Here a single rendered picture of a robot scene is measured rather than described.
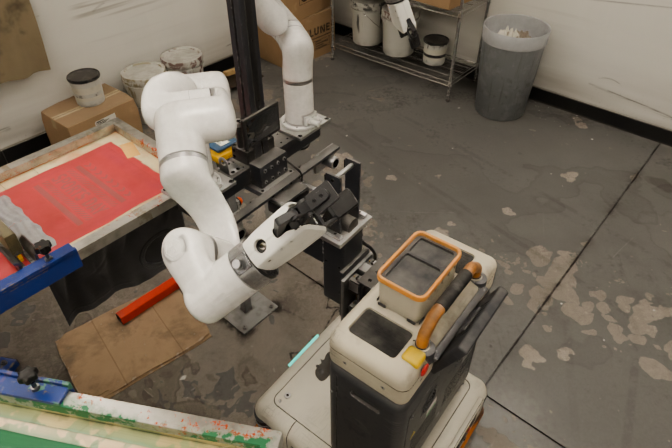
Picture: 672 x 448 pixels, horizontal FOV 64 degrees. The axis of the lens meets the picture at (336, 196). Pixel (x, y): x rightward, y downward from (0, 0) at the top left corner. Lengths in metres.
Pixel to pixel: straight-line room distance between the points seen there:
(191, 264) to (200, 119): 0.28
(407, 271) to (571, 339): 1.44
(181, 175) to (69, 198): 1.07
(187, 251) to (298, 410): 1.29
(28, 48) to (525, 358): 3.34
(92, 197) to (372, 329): 1.02
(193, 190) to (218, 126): 0.13
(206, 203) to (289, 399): 1.23
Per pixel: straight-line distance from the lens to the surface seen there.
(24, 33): 3.91
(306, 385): 2.10
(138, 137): 2.13
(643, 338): 2.93
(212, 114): 0.98
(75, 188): 2.00
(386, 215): 3.17
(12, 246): 1.74
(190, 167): 0.93
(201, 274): 0.83
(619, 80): 4.32
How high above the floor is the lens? 2.06
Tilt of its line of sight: 39 degrees down
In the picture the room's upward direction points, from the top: straight up
